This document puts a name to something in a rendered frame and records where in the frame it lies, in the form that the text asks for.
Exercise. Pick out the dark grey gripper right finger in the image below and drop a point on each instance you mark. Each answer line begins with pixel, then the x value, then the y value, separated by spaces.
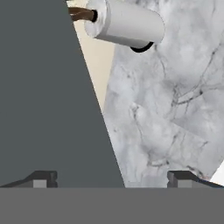
pixel 183 178

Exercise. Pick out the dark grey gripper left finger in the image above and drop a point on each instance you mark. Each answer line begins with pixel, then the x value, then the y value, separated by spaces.
pixel 43 178

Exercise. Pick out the dark grey cabinet door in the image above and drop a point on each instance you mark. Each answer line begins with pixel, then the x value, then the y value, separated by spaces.
pixel 49 96

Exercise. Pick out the white paper towel roll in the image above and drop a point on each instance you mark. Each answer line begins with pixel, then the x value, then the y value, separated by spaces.
pixel 128 24

